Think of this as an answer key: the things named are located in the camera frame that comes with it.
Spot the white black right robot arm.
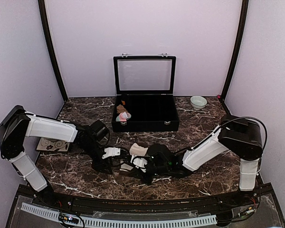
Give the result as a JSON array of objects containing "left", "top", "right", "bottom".
[{"left": 130, "top": 114, "right": 267, "bottom": 206}]

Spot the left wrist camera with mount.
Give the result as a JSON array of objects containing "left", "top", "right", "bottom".
[{"left": 102, "top": 147, "right": 121, "bottom": 159}]

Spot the small green circuit board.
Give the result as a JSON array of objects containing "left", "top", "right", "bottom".
[{"left": 58, "top": 213, "right": 79, "bottom": 224}]

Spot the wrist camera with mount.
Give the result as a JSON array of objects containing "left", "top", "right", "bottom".
[
  {"left": 102, "top": 147, "right": 121, "bottom": 159},
  {"left": 130, "top": 155, "right": 148, "bottom": 173}
]

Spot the beige and brown sock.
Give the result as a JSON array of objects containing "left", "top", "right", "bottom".
[{"left": 119, "top": 142, "right": 149, "bottom": 178}]

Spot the black corner post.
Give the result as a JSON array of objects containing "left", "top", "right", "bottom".
[
  {"left": 38, "top": 0, "right": 68, "bottom": 102},
  {"left": 220, "top": 0, "right": 249, "bottom": 103}
]

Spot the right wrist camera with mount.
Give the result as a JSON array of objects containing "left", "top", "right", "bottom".
[{"left": 130, "top": 155, "right": 148, "bottom": 173}]

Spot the black right corner post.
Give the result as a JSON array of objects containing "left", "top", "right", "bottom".
[{"left": 220, "top": 0, "right": 249, "bottom": 103}]

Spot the beige rolled sock in box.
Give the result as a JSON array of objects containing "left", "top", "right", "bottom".
[{"left": 116, "top": 104, "right": 128, "bottom": 114}]

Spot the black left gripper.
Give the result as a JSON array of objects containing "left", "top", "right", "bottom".
[{"left": 80, "top": 141, "right": 113, "bottom": 174}]

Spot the black left corner post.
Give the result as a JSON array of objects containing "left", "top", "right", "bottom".
[{"left": 38, "top": 0, "right": 68, "bottom": 102}]

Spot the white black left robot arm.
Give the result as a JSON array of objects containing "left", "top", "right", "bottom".
[{"left": 0, "top": 105, "right": 112, "bottom": 207}]

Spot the black front rail frame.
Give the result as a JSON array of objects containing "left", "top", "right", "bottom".
[{"left": 6, "top": 183, "right": 285, "bottom": 228}]

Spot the white slotted cable duct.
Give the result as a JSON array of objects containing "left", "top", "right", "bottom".
[{"left": 20, "top": 203, "right": 218, "bottom": 228}]

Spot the black compartment storage box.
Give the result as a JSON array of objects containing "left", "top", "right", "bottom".
[{"left": 111, "top": 95, "right": 180, "bottom": 133}]

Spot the glass-panel black box lid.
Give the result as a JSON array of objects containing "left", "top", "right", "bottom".
[{"left": 113, "top": 54, "right": 176, "bottom": 95}]

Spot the pink patterned sock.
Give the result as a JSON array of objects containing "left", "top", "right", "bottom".
[{"left": 116, "top": 112, "right": 132, "bottom": 122}]

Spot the floral square ceramic plate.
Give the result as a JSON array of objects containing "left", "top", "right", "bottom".
[{"left": 36, "top": 137, "right": 70, "bottom": 152}]

